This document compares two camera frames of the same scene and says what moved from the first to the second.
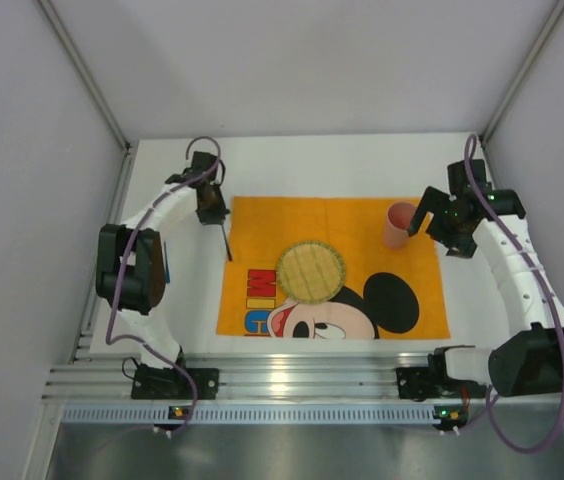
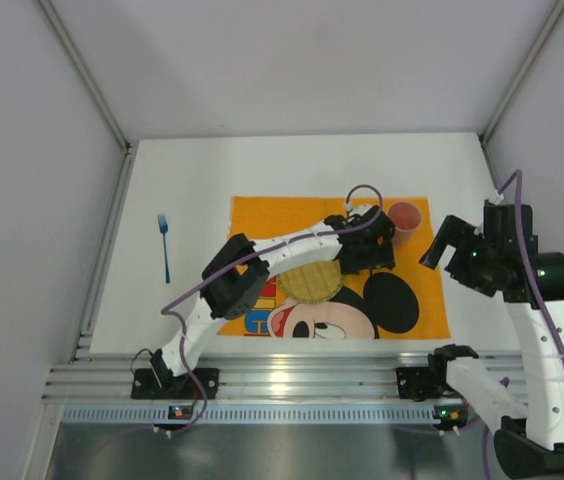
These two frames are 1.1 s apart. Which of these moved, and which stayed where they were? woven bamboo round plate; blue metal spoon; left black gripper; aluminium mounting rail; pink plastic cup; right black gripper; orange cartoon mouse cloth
Moved: left black gripper; right black gripper; blue metal spoon
Stayed: orange cartoon mouse cloth; aluminium mounting rail; pink plastic cup; woven bamboo round plate
